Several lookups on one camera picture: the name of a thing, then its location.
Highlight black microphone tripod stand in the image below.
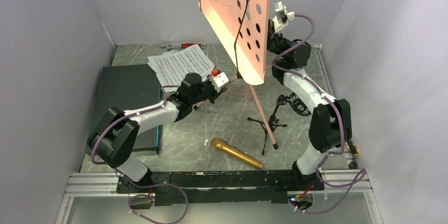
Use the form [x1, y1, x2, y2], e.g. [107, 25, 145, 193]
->
[247, 92, 312, 156]

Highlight pink perforated music stand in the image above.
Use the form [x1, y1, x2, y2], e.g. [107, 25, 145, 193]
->
[198, 0, 278, 149]

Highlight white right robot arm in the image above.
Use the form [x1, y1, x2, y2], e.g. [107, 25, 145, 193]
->
[266, 20, 352, 190]

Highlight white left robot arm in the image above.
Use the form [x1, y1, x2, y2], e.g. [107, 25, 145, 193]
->
[87, 70, 227, 192]

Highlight sheet music pages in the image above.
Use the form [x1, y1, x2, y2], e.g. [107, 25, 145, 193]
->
[147, 44, 214, 92]

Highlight red grey wrench tool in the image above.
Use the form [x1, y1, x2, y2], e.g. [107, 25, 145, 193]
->
[160, 43, 207, 50]

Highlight gold microphone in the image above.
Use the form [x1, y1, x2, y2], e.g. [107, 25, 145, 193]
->
[210, 137, 264, 170]

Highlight black folder book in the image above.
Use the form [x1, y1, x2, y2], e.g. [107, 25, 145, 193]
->
[89, 64, 162, 133]

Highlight yellow black tool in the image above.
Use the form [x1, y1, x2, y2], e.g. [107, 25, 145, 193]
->
[347, 141, 359, 156]

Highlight aluminium table edge rail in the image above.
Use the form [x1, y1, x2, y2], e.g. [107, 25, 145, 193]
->
[312, 44, 334, 96]

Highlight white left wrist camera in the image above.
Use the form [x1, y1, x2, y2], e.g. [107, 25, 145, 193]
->
[210, 69, 229, 92]

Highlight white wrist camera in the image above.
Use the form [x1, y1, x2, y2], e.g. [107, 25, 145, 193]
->
[210, 69, 229, 92]
[272, 2, 295, 33]

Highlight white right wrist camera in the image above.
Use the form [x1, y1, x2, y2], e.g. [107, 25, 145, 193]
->
[272, 2, 295, 33]

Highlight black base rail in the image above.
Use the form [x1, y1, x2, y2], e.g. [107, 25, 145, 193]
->
[116, 169, 326, 206]

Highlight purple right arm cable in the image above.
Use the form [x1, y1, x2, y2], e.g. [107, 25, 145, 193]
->
[271, 14, 368, 216]

